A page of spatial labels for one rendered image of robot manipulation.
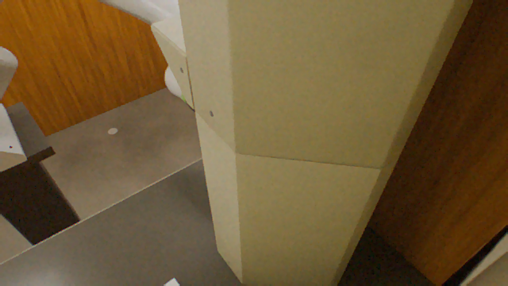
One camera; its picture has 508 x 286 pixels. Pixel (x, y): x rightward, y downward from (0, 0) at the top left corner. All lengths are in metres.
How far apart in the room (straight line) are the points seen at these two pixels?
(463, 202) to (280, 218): 0.36
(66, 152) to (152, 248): 1.85
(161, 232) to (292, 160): 0.58
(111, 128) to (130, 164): 0.43
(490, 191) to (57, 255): 0.98
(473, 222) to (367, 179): 0.33
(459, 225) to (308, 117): 0.48
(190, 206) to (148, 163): 1.45
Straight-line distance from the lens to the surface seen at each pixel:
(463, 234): 0.81
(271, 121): 0.42
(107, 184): 2.39
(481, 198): 0.74
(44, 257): 1.05
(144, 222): 1.00
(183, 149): 2.44
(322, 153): 0.45
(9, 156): 1.28
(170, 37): 0.53
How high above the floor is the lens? 1.76
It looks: 47 degrees down
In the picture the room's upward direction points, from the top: straight up
